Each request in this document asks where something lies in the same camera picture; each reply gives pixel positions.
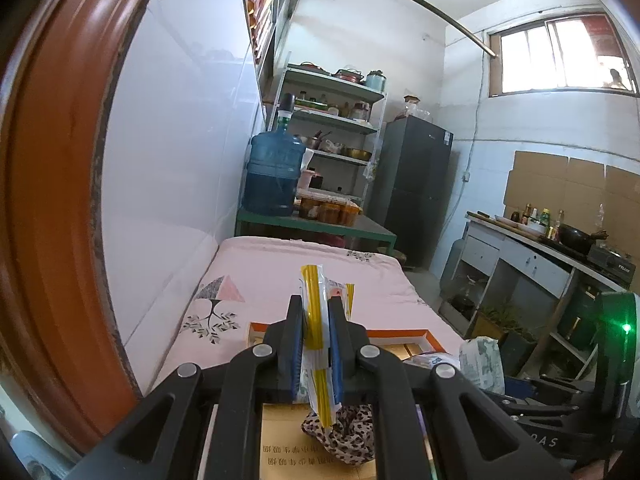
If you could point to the brown wooden door frame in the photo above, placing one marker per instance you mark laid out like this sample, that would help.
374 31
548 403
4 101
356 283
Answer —
58 332

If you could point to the blue white wipes pack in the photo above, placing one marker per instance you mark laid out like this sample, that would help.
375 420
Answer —
429 360

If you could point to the black wok pan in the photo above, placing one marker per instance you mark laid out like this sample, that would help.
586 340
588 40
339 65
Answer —
578 240

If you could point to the white kitchen shelf rack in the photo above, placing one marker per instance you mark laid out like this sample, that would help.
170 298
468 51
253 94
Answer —
339 117

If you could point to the leopard print scarf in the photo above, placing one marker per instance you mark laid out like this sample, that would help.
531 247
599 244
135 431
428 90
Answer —
350 439

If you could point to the yellow cartoon wipes pack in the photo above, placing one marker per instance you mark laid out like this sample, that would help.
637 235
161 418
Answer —
319 384

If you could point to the brown cardboard wall panel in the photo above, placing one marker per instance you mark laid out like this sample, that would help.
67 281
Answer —
592 196

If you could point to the potted green plant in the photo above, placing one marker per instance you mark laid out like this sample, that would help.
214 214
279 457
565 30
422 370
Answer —
496 322

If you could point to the blue water jug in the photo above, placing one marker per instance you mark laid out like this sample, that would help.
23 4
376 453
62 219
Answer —
274 166

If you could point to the dark green table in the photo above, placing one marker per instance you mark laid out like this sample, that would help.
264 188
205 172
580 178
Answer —
363 227

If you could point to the pink bed quilt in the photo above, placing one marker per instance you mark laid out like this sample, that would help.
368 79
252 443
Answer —
252 279

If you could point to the black refrigerator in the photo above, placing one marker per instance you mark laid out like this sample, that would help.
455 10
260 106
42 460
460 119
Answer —
407 195

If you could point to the green tissue pack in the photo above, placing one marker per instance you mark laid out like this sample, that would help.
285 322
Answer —
481 363

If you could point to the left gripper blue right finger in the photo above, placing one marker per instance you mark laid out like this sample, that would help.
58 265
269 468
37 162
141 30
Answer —
349 380

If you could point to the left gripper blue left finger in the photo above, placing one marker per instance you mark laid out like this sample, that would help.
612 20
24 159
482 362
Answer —
286 340

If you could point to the white kitchen counter cabinet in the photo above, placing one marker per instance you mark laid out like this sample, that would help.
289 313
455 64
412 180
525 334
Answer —
553 295

